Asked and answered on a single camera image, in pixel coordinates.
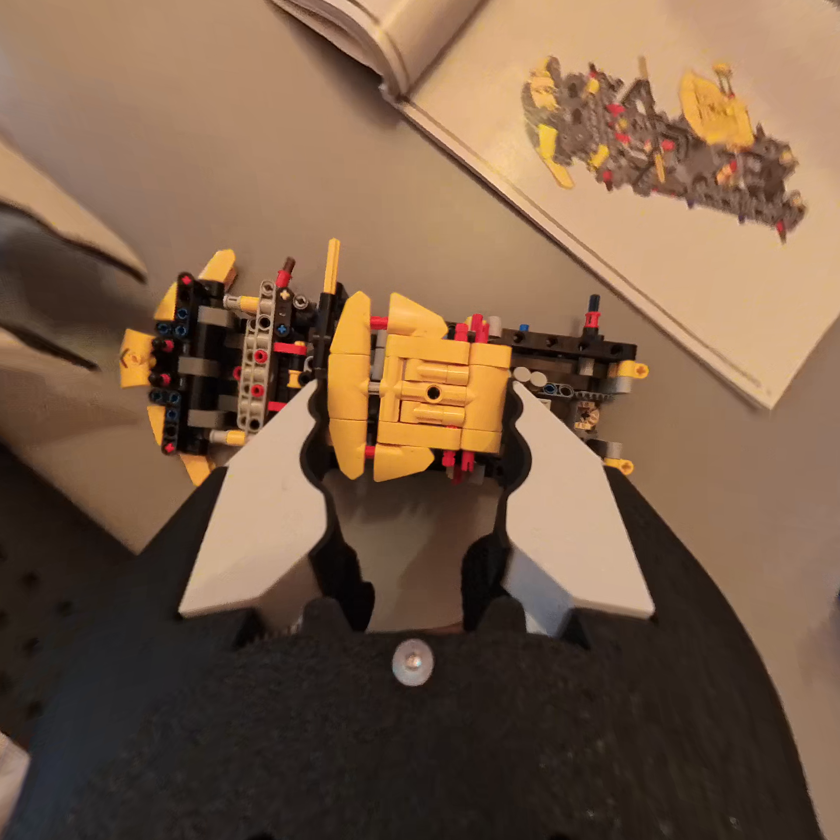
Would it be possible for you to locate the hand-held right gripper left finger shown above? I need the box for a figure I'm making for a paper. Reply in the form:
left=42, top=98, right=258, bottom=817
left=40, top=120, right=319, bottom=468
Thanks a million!
left=178, top=379, right=376, bottom=634

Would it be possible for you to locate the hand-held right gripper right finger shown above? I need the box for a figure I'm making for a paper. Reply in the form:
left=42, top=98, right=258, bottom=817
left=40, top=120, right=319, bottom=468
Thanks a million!
left=461, top=381, right=656, bottom=639

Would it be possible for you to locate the yellow black toy brick car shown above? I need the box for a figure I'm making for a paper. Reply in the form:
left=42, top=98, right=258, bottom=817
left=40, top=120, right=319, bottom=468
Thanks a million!
left=120, top=238, right=651, bottom=488

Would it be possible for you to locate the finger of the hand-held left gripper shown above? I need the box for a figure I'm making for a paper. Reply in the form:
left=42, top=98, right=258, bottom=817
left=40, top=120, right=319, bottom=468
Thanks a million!
left=0, top=325, right=102, bottom=409
left=0, top=134, right=148, bottom=284

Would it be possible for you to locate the grey desk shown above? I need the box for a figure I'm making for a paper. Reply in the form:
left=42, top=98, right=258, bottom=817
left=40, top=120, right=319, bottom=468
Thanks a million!
left=0, top=0, right=840, bottom=840

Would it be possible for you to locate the open instruction booklet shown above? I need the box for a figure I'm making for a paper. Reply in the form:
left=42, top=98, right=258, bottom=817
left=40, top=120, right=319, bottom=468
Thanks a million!
left=272, top=0, right=840, bottom=411

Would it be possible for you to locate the black perforated pad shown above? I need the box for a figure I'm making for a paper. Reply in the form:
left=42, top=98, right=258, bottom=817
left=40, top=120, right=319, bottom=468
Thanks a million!
left=0, top=446, right=227, bottom=749

